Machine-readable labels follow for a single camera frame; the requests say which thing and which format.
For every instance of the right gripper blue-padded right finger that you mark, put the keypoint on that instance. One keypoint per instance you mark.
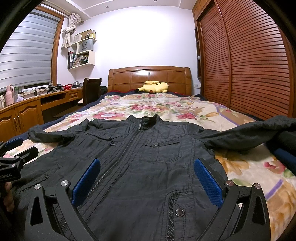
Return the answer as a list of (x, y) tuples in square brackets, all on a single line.
[(252, 222)]

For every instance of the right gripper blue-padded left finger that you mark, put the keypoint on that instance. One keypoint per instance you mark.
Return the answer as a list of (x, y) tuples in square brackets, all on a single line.
[(42, 222)]

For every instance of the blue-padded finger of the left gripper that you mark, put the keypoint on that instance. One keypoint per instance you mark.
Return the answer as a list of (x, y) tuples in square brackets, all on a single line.
[(7, 146), (26, 156)]

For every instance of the black zip jacket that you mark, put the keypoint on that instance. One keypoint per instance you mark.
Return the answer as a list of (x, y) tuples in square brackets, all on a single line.
[(146, 188)]

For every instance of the person left hand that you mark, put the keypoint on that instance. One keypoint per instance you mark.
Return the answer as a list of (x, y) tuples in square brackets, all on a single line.
[(8, 197)]

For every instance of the wooden desk cabinet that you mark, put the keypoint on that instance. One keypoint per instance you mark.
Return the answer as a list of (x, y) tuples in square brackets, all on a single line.
[(19, 117)]

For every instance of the pink bottle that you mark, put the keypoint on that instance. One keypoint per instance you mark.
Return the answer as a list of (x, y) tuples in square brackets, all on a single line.
[(9, 97)]

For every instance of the floral bed blanket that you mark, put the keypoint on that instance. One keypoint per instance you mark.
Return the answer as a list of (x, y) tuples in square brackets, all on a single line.
[(243, 167)]

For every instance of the red basket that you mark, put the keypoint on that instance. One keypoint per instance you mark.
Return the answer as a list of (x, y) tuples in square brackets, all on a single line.
[(67, 87)]

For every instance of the grey window blind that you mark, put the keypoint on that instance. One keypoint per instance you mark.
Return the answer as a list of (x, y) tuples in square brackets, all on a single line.
[(26, 56)]

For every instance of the dark wooden chair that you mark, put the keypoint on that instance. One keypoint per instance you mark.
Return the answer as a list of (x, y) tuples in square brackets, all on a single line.
[(90, 90)]

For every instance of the tied white curtain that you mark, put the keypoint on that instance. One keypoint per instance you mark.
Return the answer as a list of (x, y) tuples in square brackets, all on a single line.
[(74, 20)]

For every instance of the yellow plush toy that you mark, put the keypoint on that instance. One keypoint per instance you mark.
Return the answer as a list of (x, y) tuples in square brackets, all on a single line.
[(153, 87)]

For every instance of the wooden bed headboard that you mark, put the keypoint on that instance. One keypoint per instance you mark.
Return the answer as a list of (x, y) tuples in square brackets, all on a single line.
[(179, 79)]

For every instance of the wooden louvered wardrobe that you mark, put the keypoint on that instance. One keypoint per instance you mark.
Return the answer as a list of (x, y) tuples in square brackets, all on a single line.
[(245, 62)]

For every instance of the white wall shelf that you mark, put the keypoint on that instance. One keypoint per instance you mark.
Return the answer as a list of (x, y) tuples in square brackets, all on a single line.
[(82, 53)]

